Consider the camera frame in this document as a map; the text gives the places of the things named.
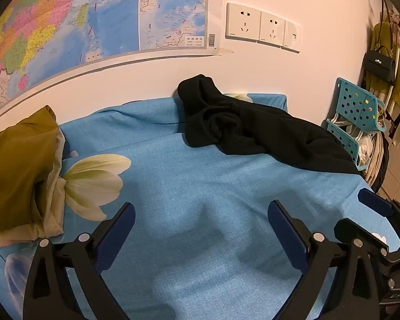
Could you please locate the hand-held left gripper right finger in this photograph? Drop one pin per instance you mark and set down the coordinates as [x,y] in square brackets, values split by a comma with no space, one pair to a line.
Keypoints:
[286,236]

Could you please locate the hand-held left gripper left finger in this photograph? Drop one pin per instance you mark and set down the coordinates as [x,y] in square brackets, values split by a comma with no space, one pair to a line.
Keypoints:
[115,236]

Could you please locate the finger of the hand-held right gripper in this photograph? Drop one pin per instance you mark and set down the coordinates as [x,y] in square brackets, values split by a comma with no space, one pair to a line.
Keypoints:
[350,228]
[375,203]

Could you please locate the black garment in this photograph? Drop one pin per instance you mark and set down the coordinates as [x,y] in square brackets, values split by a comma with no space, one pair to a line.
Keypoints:
[253,130]

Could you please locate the white bags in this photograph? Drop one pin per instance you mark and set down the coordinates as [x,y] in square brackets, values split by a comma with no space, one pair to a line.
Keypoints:
[365,145]

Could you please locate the cream folded garment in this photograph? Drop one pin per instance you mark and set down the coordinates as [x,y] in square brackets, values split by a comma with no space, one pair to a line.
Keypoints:
[53,220]

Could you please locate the blue floral bed sheet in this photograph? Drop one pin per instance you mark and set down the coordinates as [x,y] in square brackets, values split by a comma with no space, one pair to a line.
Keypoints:
[186,190]

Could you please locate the teal plastic storage rack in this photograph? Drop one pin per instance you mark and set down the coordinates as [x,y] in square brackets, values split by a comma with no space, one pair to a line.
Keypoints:
[353,103]

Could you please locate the olive folded garment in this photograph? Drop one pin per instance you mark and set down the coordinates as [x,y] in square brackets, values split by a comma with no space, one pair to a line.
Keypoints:
[13,173]

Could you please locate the black handbag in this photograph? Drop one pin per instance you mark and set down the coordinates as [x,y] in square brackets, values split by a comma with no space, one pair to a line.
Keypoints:
[378,63]

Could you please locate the hanging plush toy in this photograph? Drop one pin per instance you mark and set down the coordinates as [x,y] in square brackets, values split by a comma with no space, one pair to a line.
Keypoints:
[398,26]

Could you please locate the white wall socket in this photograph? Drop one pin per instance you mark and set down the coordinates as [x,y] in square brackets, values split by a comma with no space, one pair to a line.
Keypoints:
[243,21]
[272,28]

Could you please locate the colourful wall map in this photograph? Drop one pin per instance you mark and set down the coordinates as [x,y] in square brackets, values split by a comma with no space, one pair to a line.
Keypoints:
[53,23]

